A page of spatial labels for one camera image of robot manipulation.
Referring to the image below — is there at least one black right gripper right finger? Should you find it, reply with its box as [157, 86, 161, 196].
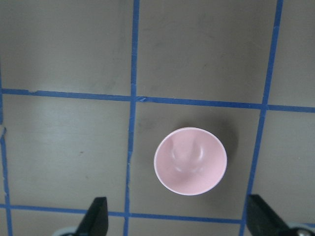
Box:
[247, 194, 315, 236]

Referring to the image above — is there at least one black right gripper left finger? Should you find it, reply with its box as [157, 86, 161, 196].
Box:
[75, 197, 109, 236]

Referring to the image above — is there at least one small pink bowl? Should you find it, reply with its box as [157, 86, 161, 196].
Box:
[154, 127, 227, 196]

